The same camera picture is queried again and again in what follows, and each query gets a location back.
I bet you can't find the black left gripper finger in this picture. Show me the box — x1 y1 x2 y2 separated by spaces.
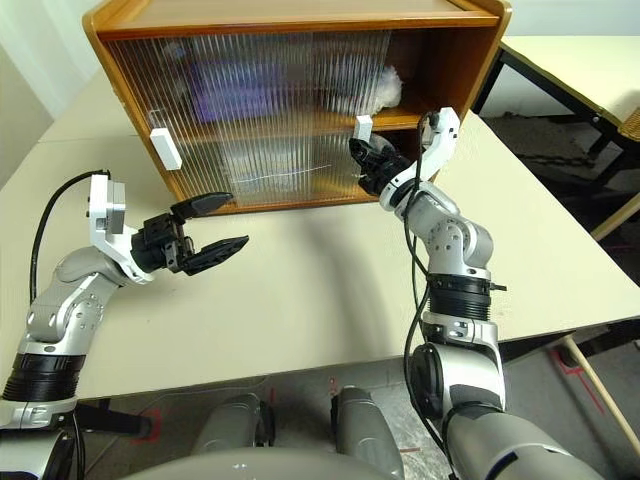
169 191 235 221
182 235 250 277

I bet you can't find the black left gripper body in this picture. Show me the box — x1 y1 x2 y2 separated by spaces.
130 210 196 275

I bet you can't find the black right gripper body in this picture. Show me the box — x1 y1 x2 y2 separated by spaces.
357 153 415 196

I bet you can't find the white door handle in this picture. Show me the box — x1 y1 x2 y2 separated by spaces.
149 127 182 172
354 114 374 145

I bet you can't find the white plush bear toy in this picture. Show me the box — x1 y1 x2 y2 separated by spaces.
329 66 405 114

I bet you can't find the ribbed translucent sliding door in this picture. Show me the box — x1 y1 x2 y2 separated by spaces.
102 33 324 210
187 29 395 205

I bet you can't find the purple tissue pack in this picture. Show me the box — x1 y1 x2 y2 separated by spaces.
187 57 321 124

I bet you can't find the wooden cabinet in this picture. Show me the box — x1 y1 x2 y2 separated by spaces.
82 0 513 216

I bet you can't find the grey rounded robot leg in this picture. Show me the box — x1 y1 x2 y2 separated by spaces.
331 385 405 480
192 393 276 456

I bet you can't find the light grey curved robot torso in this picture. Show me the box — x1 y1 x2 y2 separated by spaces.
119 446 396 480

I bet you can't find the wicker chair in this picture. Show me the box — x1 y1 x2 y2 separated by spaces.
617 102 640 147

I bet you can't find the wooden stick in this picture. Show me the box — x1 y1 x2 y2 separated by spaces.
564 335 640 437

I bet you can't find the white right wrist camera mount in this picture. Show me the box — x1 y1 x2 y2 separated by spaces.
379 106 461 211

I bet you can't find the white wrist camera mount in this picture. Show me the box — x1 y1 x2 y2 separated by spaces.
379 106 461 211
87 173 154 287

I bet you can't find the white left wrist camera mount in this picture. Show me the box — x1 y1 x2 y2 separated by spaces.
87 173 154 287

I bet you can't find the cream table black frame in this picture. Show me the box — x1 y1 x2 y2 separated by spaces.
472 34 640 242

